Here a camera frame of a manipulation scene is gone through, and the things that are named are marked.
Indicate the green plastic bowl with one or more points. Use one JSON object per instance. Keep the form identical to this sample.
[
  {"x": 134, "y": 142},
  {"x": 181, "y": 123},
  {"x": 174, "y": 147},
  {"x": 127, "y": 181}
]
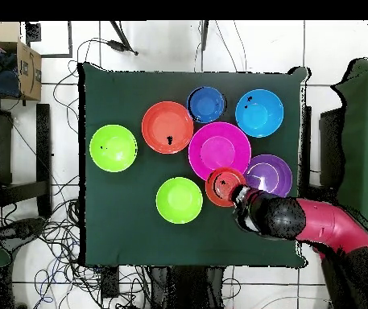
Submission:
[
  {"x": 113, "y": 148},
  {"x": 179, "y": 200}
]

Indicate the small ribbed orange-red bowl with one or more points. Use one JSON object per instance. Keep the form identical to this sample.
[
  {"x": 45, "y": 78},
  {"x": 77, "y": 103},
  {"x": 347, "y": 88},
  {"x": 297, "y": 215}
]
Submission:
[{"x": 222, "y": 190}]

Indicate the small dark blue bowl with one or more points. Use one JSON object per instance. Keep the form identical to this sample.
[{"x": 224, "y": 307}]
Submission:
[{"x": 206, "y": 104}]

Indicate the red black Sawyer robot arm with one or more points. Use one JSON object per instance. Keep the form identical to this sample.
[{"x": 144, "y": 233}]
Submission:
[{"x": 325, "y": 225}]

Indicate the pink plastic bowl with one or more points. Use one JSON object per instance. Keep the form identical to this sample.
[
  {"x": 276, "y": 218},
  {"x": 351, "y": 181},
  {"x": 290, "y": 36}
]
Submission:
[{"x": 219, "y": 148}]

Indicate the large orange-red plastic bowl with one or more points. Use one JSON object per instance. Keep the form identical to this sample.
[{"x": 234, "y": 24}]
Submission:
[{"x": 167, "y": 125}]

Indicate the dark green tablecloth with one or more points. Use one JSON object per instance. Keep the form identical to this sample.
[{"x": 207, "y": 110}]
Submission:
[{"x": 138, "y": 238}]

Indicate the purple plastic bowl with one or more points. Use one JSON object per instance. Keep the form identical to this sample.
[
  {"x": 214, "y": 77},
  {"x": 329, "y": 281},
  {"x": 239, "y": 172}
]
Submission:
[{"x": 273, "y": 173}]

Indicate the light blue plastic bowl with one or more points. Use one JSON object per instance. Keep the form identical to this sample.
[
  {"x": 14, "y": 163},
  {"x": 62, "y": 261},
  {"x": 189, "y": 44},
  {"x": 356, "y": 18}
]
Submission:
[{"x": 259, "y": 113}]

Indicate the black power adapter box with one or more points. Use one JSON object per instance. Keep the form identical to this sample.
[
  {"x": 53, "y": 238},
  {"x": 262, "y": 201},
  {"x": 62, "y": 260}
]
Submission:
[{"x": 109, "y": 281}]

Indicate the black tripod leg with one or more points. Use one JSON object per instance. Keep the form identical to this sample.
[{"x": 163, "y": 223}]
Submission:
[
  {"x": 205, "y": 32},
  {"x": 121, "y": 45}
]

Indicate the cardboard box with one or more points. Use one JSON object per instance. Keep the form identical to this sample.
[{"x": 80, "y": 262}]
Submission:
[{"x": 29, "y": 74}]

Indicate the dark blue bag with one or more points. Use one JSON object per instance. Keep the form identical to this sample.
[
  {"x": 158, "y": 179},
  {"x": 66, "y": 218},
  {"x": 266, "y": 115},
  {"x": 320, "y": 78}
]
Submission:
[{"x": 4, "y": 83}]

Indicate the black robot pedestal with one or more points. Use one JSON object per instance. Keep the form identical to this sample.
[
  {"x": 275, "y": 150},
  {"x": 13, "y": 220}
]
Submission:
[{"x": 186, "y": 286}]

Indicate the black table leg frame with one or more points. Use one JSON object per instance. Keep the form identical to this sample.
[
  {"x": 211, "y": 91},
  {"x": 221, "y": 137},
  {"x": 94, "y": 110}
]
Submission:
[
  {"x": 330, "y": 145},
  {"x": 44, "y": 154}
]

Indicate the black metal floor frame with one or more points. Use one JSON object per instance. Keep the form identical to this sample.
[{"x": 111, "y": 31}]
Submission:
[{"x": 70, "y": 38}]

